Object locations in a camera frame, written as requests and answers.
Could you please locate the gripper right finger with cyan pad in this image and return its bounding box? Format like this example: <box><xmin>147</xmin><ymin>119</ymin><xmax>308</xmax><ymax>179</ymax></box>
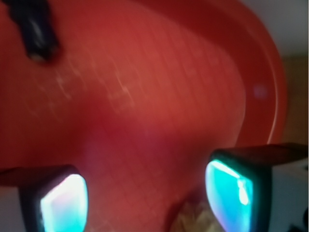
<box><xmin>205</xmin><ymin>143</ymin><xmax>309</xmax><ymax>232</ymax></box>

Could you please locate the dark purple twisted rope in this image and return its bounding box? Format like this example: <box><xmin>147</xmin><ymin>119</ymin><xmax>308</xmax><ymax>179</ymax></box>
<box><xmin>4</xmin><ymin>0</ymin><xmax>61</xmax><ymax>64</ymax></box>

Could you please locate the red plastic tray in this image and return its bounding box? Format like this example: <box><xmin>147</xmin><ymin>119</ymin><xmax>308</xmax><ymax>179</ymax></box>
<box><xmin>0</xmin><ymin>0</ymin><xmax>287</xmax><ymax>232</ymax></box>

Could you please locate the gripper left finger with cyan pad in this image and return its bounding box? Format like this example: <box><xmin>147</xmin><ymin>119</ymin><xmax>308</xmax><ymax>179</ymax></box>
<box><xmin>0</xmin><ymin>165</ymin><xmax>88</xmax><ymax>232</ymax></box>

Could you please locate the tan spiral seashell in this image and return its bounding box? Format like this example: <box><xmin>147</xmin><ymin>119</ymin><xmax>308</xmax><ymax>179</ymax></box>
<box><xmin>169</xmin><ymin>202</ymin><xmax>224</xmax><ymax>232</ymax></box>

